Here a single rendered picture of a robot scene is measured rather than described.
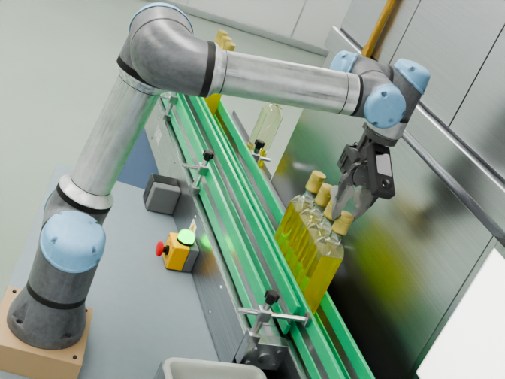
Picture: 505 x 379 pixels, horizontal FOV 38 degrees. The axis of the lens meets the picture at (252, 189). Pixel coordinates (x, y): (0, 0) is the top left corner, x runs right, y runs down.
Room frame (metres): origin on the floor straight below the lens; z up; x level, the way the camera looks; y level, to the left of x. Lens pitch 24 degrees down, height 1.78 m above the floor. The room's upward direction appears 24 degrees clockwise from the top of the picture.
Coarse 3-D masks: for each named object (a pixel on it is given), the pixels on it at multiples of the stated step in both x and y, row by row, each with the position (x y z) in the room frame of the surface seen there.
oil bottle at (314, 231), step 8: (312, 224) 1.51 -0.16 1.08; (304, 232) 1.51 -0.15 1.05; (312, 232) 1.49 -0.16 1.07; (320, 232) 1.48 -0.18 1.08; (328, 232) 1.49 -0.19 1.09; (304, 240) 1.50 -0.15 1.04; (312, 240) 1.48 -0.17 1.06; (304, 248) 1.49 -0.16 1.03; (296, 256) 1.50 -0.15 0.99; (304, 256) 1.47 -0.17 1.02; (296, 264) 1.49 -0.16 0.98; (296, 272) 1.48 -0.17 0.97
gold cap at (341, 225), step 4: (344, 212) 1.46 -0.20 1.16; (348, 212) 1.47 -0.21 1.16; (340, 216) 1.44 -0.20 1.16; (344, 216) 1.44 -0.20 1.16; (348, 216) 1.45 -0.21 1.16; (352, 216) 1.46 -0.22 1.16; (336, 220) 1.45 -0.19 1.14; (340, 220) 1.44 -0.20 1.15; (344, 220) 1.44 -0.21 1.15; (348, 220) 1.44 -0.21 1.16; (352, 220) 1.45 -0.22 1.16; (336, 224) 1.44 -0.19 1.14; (340, 224) 1.44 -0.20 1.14; (344, 224) 1.44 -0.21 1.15; (348, 224) 1.44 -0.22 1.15; (332, 228) 1.45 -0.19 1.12; (336, 228) 1.44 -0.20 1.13; (340, 228) 1.44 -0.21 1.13; (344, 228) 1.44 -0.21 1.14; (348, 228) 1.44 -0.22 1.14; (336, 232) 1.44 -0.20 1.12; (340, 232) 1.44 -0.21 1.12; (344, 232) 1.44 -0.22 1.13
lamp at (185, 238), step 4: (180, 232) 1.64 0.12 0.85; (184, 232) 1.64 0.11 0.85; (188, 232) 1.65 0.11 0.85; (192, 232) 1.66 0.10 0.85; (180, 236) 1.64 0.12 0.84; (184, 236) 1.63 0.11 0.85; (188, 236) 1.64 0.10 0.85; (192, 236) 1.65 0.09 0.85; (180, 240) 1.63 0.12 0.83; (184, 240) 1.63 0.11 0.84; (188, 240) 1.63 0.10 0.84; (192, 240) 1.64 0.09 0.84; (184, 244) 1.63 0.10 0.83; (188, 244) 1.63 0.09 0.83; (192, 244) 1.65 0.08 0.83
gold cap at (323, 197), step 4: (324, 184) 1.56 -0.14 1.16; (328, 184) 1.57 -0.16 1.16; (320, 188) 1.55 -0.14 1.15; (324, 188) 1.54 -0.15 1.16; (328, 188) 1.55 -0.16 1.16; (320, 192) 1.55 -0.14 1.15; (324, 192) 1.54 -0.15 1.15; (328, 192) 1.54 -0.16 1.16; (316, 196) 1.55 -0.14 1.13; (320, 196) 1.54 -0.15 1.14; (324, 196) 1.54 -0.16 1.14; (328, 196) 1.54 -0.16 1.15; (316, 200) 1.55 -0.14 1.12; (320, 200) 1.54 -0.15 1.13; (324, 200) 1.54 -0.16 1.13; (328, 200) 1.54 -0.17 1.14; (320, 204) 1.54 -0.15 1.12; (324, 204) 1.54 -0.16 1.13
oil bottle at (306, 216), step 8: (304, 216) 1.54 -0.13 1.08; (312, 216) 1.53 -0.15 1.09; (320, 216) 1.55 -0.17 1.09; (296, 224) 1.56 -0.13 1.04; (304, 224) 1.53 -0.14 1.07; (296, 232) 1.54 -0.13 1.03; (288, 240) 1.56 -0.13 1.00; (296, 240) 1.53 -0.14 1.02; (288, 248) 1.54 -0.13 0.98; (296, 248) 1.52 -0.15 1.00; (288, 256) 1.53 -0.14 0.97; (288, 264) 1.52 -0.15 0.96
